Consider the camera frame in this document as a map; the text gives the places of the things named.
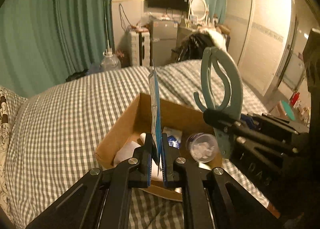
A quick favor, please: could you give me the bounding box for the clear water bottle blue label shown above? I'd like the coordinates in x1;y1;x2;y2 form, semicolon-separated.
186;133;219;163

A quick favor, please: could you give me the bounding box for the white tube with barcode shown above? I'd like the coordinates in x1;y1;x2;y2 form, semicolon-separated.
113;141;163;181

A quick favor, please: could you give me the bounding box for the light blue tissue pack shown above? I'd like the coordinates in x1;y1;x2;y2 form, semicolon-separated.
163;127;182;149

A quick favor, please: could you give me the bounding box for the blue packet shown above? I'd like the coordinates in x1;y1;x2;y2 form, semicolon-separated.
148;66;162;166

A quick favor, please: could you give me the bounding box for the teal round stool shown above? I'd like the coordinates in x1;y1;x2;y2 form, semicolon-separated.
280;100;296;121

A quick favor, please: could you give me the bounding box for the red bottle on floor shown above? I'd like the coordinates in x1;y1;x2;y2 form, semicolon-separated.
290;92;300;106

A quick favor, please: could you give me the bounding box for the beige tape roll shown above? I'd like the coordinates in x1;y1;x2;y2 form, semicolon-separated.
199;162;212;170

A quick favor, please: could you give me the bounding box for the grey white checkered bedsheet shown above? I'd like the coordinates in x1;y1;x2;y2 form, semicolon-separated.
3;59;270;229

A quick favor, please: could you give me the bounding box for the brown cardboard box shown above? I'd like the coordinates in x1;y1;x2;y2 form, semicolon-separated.
94;92;223;203

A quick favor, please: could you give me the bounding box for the black clothes pile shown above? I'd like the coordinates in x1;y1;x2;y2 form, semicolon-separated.
171;32;214;62

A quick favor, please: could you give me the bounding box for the white louvered wardrobe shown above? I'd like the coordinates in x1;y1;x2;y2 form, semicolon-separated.
225;0;292;95

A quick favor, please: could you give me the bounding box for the wooden dresser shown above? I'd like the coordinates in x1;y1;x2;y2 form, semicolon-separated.
176;26;231;46

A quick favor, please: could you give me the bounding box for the small grey refrigerator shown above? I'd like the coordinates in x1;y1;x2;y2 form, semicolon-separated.
150;20;178;67

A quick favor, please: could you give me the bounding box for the oval white vanity mirror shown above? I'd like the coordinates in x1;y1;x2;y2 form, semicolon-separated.
190;0;208;21

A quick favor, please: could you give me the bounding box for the floral white quilt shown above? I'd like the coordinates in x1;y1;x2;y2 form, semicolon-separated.
1;86;26;221

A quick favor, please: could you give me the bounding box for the large clear water jug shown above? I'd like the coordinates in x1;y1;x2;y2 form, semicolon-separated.
100;48;121;71

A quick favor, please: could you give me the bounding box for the white suitcase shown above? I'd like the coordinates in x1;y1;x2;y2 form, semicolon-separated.
127;31;151;67

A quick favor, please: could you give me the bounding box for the large green curtain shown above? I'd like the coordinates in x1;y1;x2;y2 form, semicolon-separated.
1;0;114;97

